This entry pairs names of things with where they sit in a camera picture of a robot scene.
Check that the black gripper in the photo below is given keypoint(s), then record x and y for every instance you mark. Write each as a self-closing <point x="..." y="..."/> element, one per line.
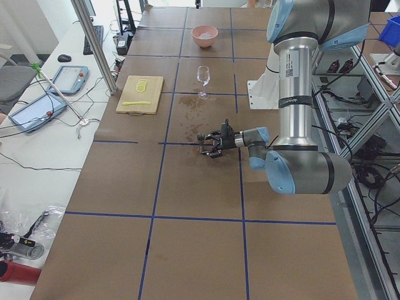
<point x="227" y="142"/>

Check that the steel double jigger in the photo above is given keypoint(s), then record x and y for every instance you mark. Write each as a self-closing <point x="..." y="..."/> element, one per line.
<point x="201" y="139"/>

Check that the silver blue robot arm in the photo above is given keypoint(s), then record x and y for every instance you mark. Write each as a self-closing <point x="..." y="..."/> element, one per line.
<point x="294" y="165"/>

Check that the clear wine glass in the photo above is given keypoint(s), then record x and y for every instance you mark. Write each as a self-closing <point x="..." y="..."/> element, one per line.
<point x="203" y="76"/>

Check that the pile of clear ice cubes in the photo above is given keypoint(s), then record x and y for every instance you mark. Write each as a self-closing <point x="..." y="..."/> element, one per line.
<point x="205" y="35"/>

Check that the yellow plastic knife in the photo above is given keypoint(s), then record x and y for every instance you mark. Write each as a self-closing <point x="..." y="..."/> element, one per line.
<point x="129" y="103"/>

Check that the bamboo cutting board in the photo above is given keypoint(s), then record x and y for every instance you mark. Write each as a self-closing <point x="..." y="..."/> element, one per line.
<point x="140" y="95"/>

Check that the pink bowl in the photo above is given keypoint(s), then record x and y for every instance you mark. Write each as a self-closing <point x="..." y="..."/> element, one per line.
<point x="204" y="43"/>

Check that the blue teach pendant far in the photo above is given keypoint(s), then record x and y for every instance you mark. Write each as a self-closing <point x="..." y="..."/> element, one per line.
<point x="70" y="79"/>

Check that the blue teach pendant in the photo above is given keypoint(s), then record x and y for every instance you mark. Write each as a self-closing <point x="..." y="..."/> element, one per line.
<point x="38" y="112"/>
<point x="70" y="79"/>

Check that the black computer mouse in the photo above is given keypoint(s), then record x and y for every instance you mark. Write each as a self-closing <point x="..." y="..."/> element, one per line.
<point x="64" y="58"/>

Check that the blue teach pendant near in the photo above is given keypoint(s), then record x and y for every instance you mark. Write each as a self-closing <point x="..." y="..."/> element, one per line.
<point x="38" y="112"/>

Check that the metal rod with green tip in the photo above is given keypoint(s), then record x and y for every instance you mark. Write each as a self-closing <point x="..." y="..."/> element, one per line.
<point x="82" y="120"/>

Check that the blue plastic bin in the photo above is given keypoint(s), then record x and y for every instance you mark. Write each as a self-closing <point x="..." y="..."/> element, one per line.
<point x="391" y="32"/>

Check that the clear plastic bag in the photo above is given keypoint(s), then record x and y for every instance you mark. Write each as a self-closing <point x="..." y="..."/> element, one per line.
<point x="27" y="233"/>

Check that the grey office chair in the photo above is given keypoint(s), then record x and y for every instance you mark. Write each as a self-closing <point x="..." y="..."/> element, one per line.
<point x="14" y="81"/>

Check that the red cylinder bottle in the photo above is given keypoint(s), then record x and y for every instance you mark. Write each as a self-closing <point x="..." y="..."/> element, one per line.
<point x="15" y="273"/>

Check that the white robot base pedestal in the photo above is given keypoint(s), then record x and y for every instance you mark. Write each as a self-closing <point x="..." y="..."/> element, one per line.
<point x="264" y="92"/>

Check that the aluminium frame post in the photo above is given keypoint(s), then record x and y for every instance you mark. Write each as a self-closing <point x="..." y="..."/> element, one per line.
<point x="87" y="27"/>

